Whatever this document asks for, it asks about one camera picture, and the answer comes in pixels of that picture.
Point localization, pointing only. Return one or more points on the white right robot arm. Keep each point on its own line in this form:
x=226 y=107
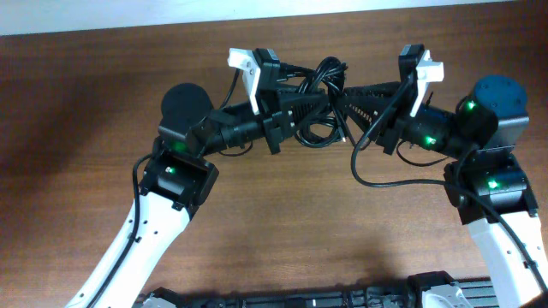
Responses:
x=484 y=181

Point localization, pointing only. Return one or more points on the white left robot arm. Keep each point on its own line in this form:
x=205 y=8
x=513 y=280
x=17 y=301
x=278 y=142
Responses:
x=177 y=179

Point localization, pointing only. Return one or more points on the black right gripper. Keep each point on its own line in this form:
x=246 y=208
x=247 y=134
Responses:
x=389 y=128

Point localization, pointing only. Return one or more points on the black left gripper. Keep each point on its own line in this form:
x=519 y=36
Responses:
x=276 y=119

